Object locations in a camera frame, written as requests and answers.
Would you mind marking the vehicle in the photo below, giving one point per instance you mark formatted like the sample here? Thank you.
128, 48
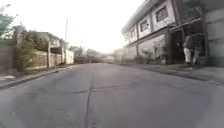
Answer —
108, 59

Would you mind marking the grey concrete road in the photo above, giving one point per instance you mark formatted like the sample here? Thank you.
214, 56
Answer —
110, 96

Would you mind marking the pole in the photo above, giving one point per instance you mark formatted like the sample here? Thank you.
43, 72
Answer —
65, 40

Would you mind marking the two-storey building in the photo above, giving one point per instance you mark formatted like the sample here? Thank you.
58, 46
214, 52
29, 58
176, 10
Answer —
160, 30

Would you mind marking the house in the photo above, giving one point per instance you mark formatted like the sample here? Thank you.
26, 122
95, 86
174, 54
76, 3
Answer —
55, 45

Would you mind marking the grey raised sidewalk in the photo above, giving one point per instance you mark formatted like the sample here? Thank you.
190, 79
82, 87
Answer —
190, 71
30, 76

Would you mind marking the person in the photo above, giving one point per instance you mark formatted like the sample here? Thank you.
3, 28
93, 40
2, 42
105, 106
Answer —
189, 48

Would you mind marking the bush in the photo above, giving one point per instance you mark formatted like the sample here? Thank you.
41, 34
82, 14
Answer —
25, 53

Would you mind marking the tree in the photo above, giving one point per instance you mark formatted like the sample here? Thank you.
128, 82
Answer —
6, 25

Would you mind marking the stone wall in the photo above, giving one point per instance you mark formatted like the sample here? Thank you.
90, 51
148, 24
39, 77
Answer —
40, 60

